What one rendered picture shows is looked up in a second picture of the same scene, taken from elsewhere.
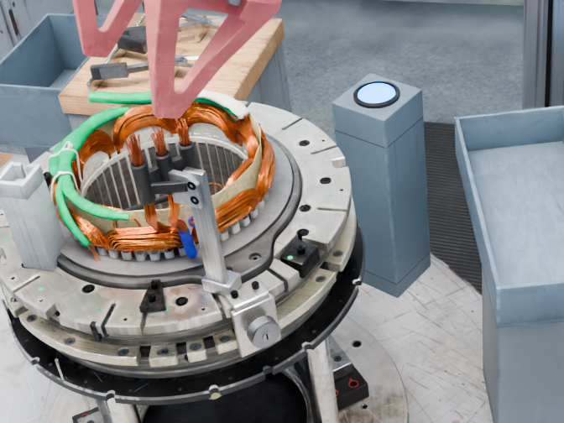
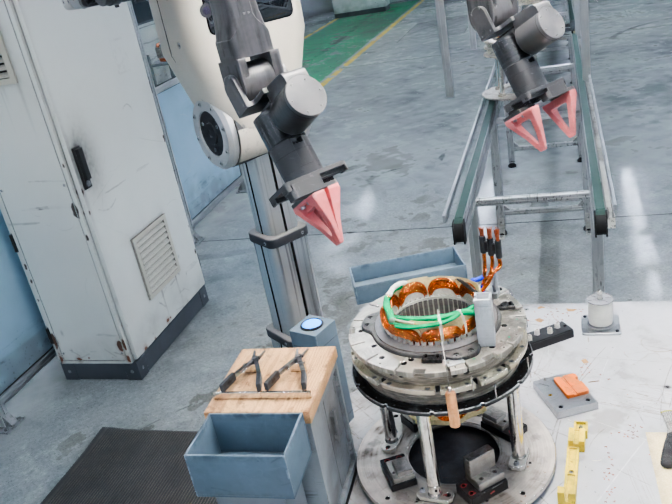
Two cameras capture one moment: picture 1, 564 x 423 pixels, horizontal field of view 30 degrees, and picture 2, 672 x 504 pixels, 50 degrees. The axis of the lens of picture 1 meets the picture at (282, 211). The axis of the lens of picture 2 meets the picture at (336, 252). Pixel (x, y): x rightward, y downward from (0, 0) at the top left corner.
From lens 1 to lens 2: 1.60 m
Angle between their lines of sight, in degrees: 81
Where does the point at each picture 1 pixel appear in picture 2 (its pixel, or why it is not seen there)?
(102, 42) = (541, 146)
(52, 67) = (210, 484)
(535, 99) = (298, 308)
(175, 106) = (571, 132)
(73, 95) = (310, 405)
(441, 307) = (361, 403)
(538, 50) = (294, 283)
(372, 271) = not seen: hidden behind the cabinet
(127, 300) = (509, 313)
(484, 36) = not seen: outside the picture
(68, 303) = (515, 327)
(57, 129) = (305, 447)
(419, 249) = not seen: hidden behind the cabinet
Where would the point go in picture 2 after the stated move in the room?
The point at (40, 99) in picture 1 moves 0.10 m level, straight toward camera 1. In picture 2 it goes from (299, 431) to (354, 408)
